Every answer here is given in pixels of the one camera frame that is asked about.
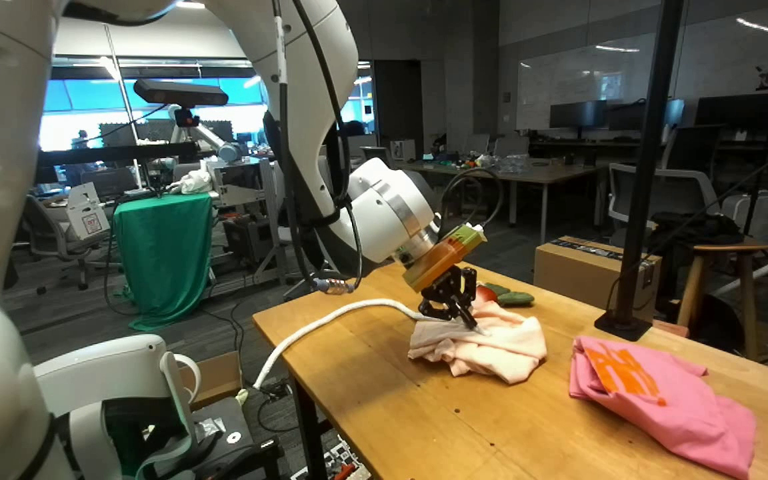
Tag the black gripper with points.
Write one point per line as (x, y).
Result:
(451, 291)

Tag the white flexible tube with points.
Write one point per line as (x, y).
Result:
(314, 326)

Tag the pink cloth with orange print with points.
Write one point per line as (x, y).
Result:
(667, 410)

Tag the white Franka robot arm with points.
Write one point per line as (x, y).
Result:
(384, 215)

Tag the pale pink white cloth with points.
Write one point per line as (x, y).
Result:
(492, 349)

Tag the red green plush flower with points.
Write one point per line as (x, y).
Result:
(511, 294)

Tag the cardboard box with black tape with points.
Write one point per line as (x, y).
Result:
(579, 271)

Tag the wooden office desk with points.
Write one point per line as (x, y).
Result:
(534, 171)

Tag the white power strip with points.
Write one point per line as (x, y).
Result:
(339, 463)

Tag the small black computer monitor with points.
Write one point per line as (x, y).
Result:
(576, 113)

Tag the flat brown cardboard piece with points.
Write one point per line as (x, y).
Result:
(219, 377)

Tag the grey office chair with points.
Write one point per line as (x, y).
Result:
(678, 191)

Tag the black floor equipment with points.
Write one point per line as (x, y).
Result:
(234, 443)

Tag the black vertical stand pole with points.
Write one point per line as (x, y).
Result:
(655, 134)

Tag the wooden stool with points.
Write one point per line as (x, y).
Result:
(732, 250)

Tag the small white object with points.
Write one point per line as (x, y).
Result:
(194, 183)

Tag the green cloth covered table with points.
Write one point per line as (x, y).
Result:
(167, 257)

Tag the large black computer monitor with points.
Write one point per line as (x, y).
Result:
(748, 110)

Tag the white paper sign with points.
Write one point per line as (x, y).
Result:
(88, 215)

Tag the orange yellow green camera mount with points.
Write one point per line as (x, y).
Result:
(442, 257)

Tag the black stereo camera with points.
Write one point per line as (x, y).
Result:
(180, 93)

